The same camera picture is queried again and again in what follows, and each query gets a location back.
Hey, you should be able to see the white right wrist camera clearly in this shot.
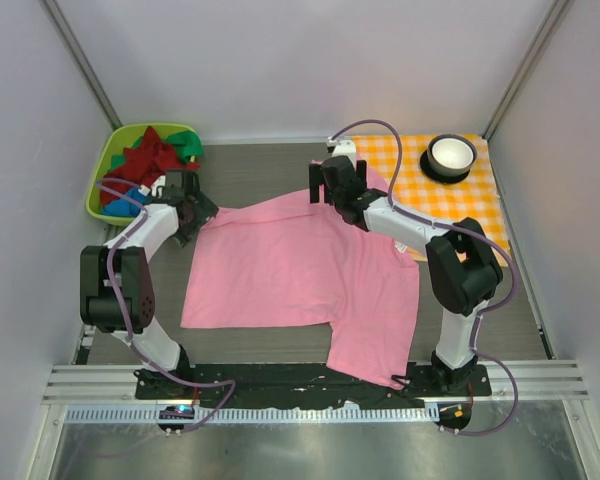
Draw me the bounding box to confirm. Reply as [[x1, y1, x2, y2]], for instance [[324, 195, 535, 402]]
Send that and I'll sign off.
[[326, 138, 358, 164]]

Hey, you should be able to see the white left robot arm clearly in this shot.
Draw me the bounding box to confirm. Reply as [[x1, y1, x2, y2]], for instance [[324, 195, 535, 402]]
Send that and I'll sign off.
[[80, 169, 218, 388]]

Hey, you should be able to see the lime green plastic basket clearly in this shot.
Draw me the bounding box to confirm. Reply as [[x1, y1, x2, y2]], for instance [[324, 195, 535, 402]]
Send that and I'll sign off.
[[86, 123, 202, 226]]

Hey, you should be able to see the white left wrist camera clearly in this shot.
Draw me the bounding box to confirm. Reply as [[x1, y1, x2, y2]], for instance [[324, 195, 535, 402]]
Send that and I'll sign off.
[[138, 181, 164, 198]]

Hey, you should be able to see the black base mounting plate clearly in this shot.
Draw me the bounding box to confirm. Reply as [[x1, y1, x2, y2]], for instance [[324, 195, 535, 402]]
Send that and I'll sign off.
[[133, 362, 492, 410]]

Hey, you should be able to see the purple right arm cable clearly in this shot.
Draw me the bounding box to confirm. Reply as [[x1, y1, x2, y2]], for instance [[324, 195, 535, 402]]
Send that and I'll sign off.
[[329, 118, 520, 438]]

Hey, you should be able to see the blue t shirt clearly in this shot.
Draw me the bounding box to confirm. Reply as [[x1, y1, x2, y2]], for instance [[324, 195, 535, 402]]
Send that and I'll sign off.
[[101, 188, 148, 218]]

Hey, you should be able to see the white slotted cable duct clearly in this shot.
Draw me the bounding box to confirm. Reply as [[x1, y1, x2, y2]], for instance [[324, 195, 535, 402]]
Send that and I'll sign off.
[[65, 403, 439, 425]]

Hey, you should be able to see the orange checkered cloth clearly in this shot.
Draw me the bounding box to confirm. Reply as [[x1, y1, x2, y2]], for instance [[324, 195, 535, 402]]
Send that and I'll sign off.
[[352, 134, 511, 254]]

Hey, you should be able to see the white bowl with dark rim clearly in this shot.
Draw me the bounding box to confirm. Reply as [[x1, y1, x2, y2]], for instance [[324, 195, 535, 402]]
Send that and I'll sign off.
[[420, 134, 478, 184]]

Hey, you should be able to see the pink t shirt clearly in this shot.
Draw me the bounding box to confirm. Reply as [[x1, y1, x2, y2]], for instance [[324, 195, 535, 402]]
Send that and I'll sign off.
[[181, 190, 420, 388]]

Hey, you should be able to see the green t shirt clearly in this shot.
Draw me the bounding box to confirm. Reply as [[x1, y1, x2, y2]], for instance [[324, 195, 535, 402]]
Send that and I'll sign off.
[[109, 130, 204, 171]]

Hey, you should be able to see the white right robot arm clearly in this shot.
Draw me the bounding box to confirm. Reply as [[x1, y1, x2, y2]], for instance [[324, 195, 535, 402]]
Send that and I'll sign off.
[[308, 156, 503, 392]]

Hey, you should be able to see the dark red t shirt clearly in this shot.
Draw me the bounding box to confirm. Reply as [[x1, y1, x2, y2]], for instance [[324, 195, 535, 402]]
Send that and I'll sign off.
[[102, 126, 184, 194]]

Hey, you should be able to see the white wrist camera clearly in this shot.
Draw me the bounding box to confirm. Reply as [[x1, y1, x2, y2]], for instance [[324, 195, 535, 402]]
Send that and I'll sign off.
[[326, 138, 358, 164], [138, 181, 164, 198]]

